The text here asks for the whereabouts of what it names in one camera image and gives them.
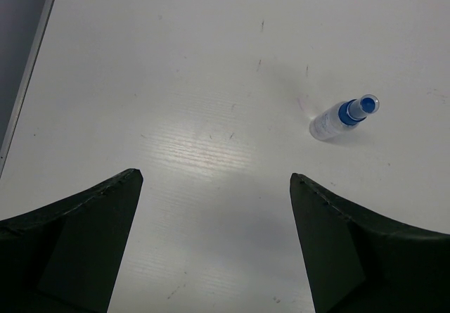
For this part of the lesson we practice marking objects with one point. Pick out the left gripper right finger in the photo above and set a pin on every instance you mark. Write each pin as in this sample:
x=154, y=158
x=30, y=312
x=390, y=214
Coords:
x=360, y=261

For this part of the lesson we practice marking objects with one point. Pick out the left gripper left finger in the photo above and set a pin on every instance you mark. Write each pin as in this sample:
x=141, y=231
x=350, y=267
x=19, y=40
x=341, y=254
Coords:
x=65, y=256

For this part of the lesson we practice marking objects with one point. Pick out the clear blue-cap spray bottle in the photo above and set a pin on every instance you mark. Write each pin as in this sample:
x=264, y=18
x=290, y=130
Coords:
x=343, y=117

